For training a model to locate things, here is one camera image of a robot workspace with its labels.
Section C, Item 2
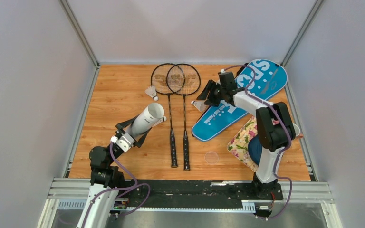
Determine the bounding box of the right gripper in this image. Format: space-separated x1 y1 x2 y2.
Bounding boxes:
196 80 226 107

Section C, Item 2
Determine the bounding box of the white shuttlecock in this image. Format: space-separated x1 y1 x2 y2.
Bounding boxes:
145 85 159 101
191 100 209 113
152 116 167 127

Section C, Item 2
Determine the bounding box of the white shuttlecock tube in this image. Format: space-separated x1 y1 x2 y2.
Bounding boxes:
126 102 165 137

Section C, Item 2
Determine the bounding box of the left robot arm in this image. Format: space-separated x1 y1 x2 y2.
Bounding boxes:
77 115 159 228

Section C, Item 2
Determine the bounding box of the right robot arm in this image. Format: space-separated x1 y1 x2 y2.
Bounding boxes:
197 72 296 199

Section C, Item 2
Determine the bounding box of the right black badminton racket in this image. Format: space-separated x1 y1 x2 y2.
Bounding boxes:
166 63 201 171

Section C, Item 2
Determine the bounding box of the black badminton racket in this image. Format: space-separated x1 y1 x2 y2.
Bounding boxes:
151 63 178 168
166 63 201 171

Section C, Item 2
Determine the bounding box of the left black badminton racket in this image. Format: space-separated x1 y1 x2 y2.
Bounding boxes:
151 63 178 168

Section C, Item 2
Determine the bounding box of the floral tray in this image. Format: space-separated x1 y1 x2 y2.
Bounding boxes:
227 116 258 172

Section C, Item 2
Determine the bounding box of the blue racket cover bag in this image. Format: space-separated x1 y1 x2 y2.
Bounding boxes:
191 59 288 142

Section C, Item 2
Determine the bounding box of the clear plastic tube lid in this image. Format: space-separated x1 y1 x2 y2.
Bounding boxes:
204 151 219 165

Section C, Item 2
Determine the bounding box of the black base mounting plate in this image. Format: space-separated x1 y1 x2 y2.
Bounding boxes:
122 180 272 209

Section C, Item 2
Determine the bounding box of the blue leaf-shaped dish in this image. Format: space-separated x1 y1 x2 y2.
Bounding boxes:
248 135 263 166

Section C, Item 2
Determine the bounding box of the white and pink mug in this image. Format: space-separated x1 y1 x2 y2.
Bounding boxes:
293 123 304 139

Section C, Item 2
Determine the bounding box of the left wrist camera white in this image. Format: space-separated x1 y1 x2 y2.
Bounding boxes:
110 135 118 143

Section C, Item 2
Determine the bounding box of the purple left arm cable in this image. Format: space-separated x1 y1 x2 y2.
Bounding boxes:
80 142 152 228

